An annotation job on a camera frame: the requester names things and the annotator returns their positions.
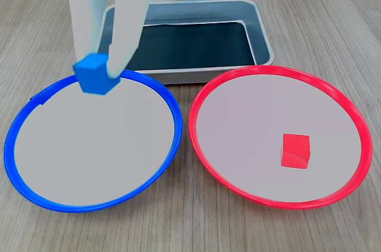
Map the blue cube block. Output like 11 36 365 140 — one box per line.
73 53 121 96

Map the red cube block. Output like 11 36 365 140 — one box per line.
280 133 311 170

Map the silver metal tray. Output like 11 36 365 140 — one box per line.
99 0 274 85

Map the blue rimmed round dish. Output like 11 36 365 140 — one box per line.
3 69 183 213

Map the red rimmed round dish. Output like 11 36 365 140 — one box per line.
188 65 373 210

